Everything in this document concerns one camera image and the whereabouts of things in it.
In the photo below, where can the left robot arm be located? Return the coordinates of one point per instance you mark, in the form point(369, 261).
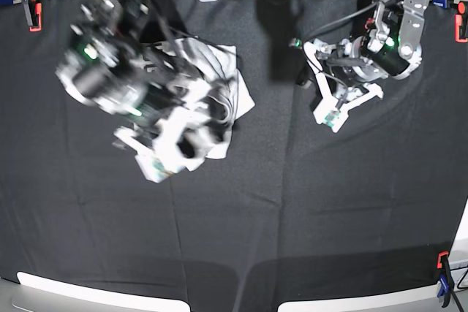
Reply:
point(392, 36)

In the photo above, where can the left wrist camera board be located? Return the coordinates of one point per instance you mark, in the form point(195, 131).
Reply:
point(331, 119)

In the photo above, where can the red black clamp far right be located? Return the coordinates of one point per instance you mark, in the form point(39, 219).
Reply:
point(461, 22)

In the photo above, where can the red black clamp far left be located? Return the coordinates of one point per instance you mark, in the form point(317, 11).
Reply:
point(33, 13)

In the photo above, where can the black table cloth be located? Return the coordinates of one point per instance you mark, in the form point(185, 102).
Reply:
point(294, 212)

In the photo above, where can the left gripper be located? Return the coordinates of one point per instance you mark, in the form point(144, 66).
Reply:
point(339, 72)

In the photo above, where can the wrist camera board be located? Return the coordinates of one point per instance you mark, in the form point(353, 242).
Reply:
point(331, 119)
point(156, 171)

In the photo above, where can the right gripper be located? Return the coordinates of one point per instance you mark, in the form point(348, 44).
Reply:
point(198, 128)

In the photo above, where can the red black clamp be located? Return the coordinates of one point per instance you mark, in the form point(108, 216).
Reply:
point(33, 13)
point(461, 22)

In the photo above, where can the grey t-shirt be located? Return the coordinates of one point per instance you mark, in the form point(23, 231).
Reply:
point(207, 62)

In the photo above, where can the red blue clamp near right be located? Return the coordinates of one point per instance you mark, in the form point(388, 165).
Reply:
point(445, 279)

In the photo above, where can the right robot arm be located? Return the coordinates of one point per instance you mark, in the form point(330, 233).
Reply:
point(124, 59)

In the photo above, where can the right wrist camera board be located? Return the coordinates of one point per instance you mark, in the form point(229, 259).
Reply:
point(156, 171)

